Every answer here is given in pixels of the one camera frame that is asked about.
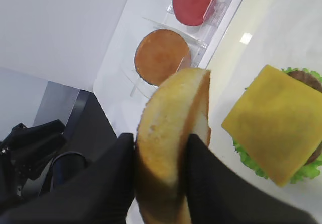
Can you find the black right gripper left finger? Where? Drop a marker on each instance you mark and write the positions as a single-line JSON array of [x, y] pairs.
[[102, 193]]

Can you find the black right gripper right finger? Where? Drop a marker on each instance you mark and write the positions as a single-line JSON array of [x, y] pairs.
[[215, 194]]

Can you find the golden bun slice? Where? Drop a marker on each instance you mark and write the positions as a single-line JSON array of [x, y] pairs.
[[178, 108]]

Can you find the yellow cheese slice on tray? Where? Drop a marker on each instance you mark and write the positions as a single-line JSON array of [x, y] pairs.
[[277, 121]]

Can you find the green lettuce on tray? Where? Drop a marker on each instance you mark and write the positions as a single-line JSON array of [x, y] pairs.
[[309, 171]]

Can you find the brown meat patty on tray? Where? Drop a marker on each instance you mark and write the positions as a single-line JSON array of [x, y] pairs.
[[313, 82]]

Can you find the brown bread slice in rack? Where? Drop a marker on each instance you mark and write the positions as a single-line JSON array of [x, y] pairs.
[[160, 54]]

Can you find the red tomato slice in rack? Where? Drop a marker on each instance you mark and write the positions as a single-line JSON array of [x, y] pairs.
[[190, 12]]

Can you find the white serving tray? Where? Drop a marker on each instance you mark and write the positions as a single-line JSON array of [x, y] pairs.
[[280, 33]]

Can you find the clear acrylic left rack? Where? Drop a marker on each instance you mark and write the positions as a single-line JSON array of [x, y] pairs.
[[147, 16]]

